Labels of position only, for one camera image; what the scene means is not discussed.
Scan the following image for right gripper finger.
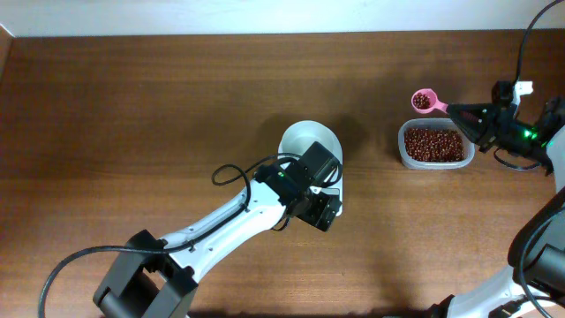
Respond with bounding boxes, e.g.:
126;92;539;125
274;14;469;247
448;110;487;146
446;103;494;116

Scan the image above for pink plastic measuring scoop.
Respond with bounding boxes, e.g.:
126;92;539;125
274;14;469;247
411;88;448;114

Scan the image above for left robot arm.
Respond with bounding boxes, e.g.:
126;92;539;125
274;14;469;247
93;141;343;317

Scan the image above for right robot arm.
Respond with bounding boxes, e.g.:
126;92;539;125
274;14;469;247
426;98;564;318

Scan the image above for white digital kitchen scale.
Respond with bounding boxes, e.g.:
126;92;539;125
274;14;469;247
268;123;343;227

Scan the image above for red beans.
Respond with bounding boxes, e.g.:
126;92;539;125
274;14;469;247
403;128;464;163

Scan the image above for clear plastic bean container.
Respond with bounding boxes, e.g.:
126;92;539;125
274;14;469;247
398;118;475;170

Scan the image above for white round bowl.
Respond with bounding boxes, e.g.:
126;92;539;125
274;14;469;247
278;120;343;162

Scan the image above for left black cable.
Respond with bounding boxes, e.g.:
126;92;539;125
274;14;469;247
37;152;343;318

